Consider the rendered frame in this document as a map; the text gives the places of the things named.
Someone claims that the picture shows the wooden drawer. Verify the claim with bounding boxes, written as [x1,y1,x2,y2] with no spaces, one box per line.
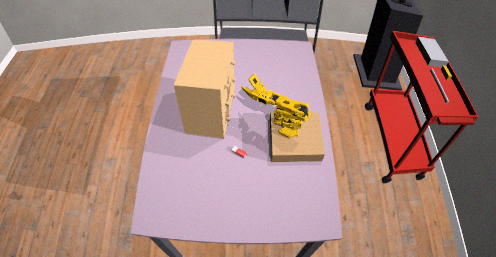
[228,50,235,80]
[222,89,230,121]
[223,106,231,136]
[228,65,235,95]
[229,82,236,110]
[221,68,229,104]

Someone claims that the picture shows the red and white eraser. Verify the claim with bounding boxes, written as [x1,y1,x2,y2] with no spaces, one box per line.
[232,146,247,158]

